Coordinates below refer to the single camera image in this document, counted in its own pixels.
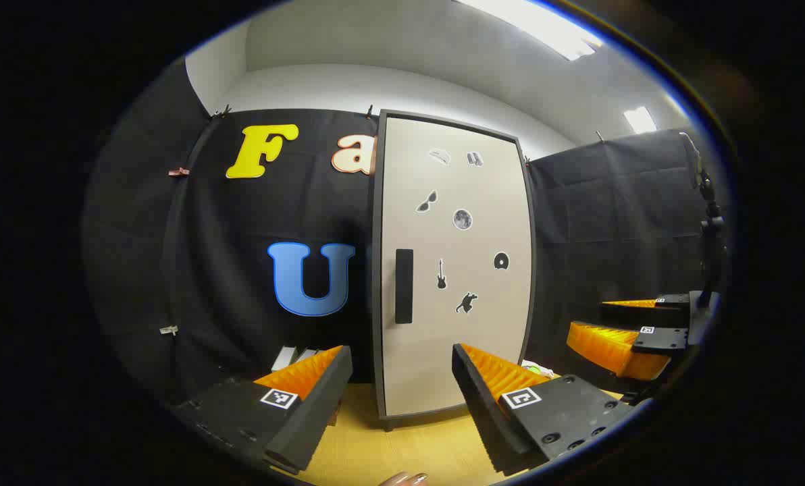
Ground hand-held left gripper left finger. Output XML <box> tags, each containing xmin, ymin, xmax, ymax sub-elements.
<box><xmin>173</xmin><ymin>346</ymin><xmax>353</xmax><ymax>475</ymax></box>

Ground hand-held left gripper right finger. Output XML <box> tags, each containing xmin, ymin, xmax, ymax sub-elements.
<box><xmin>452</xmin><ymin>343</ymin><xmax>636</xmax><ymax>477</ymax></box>

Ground beige cabinet door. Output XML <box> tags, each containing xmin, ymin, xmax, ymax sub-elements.
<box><xmin>380</xmin><ymin>115</ymin><xmax>535</xmax><ymax>418</ymax></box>

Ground small ceiling light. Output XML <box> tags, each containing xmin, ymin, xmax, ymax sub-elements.
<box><xmin>622</xmin><ymin>106</ymin><xmax>658</xmax><ymax>134</ymax></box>

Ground black backdrop cloth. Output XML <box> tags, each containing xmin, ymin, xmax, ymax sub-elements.
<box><xmin>82</xmin><ymin>57</ymin><xmax>721</xmax><ymax>406</ymax></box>

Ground long ceiling light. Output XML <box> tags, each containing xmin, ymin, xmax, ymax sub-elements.
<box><xmin>453</xmin><ymin>0</ymin><xmax>606</xmax><ymax>61</ymax></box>

